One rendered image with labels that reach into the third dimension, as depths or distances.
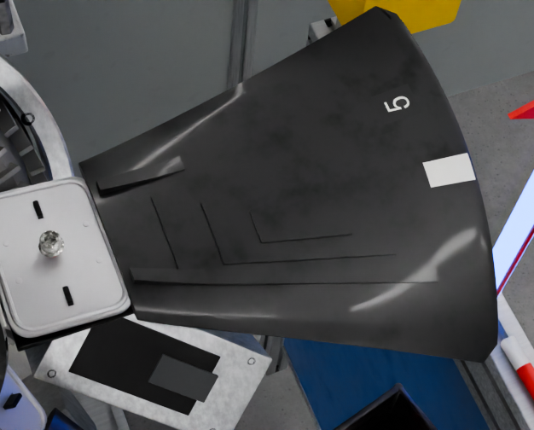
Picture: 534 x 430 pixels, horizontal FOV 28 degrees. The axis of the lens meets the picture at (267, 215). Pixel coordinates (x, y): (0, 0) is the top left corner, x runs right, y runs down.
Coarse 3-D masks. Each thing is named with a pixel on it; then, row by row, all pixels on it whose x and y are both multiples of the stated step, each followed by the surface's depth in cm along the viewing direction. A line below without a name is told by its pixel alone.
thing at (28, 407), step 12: (12, 372) 62; (12, 384) 62; (0, 396) 61; (24, 396) 63; (0, 408) 61; (24, 408) 63; (36, 408) 64; (0, 420) 61; (12, 420) 62; (24, 420) 62; (36, 420) 63
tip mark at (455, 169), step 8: (432, 160) 65; (440, 160) 65; (448, 160) 65; (456, 160) 65; (464, 160) 65; (432, 168) 65; (440, 168) 65; (448, 168) 65; (456, 168) 65; (464, 168) 65; (472, 168) 66; (432, 176) 64; (440, 176) 65; (448, 176) 65; (456, 176) 65; (464, 176) 65; (472, 176) 65; (432, 184) 64; (440, 184) 64
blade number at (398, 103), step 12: (408, 84) 66; (372, 96) 65; (384, 96) 65; (396, 96) 65; (408, 96) 66; (384, 108) 65; (396, 108) 65; (408, 108) 65; (420, 108) 66; (384, 120) 65; (396, 120) 65
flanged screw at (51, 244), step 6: (42, 234) 56; (48, 234) 56; (54, 234) 56; (42, 240) 56; (48, 240) 57; (54, 240) 57; (60, 240) 56; (42, 246) 56; (48, 246) 56; (54, 246) 56; (60, 246) 56; (42, 252) 57; (48, 252) 56; (54, 252) 56; (60, 252) 57
